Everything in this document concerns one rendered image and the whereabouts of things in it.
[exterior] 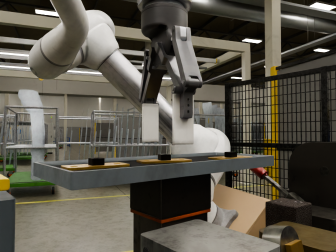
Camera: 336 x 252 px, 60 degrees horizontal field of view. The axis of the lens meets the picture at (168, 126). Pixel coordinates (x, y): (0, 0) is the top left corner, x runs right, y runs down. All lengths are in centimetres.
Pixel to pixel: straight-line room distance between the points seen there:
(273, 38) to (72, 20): 811
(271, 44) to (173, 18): 818
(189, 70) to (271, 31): 835
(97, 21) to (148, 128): 58
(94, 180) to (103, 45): 72
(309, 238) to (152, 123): 30
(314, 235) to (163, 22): 35
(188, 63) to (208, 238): 22
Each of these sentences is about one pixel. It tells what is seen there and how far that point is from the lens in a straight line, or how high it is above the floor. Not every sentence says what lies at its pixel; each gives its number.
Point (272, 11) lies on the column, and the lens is 889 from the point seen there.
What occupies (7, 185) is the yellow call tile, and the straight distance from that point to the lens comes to 33.
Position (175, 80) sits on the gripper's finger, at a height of 128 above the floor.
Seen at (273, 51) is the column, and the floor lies 344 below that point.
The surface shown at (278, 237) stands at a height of 110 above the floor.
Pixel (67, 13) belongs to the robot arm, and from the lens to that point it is 68.
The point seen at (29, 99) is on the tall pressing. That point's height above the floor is 193.
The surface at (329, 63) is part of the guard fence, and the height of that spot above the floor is 187.
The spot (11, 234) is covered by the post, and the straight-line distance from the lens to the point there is 34.
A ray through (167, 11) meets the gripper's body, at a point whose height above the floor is 139.
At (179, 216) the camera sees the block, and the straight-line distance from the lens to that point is 43.
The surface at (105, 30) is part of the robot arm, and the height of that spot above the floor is 155.
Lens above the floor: 120
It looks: 2 degrees up
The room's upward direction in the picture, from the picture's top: straight up
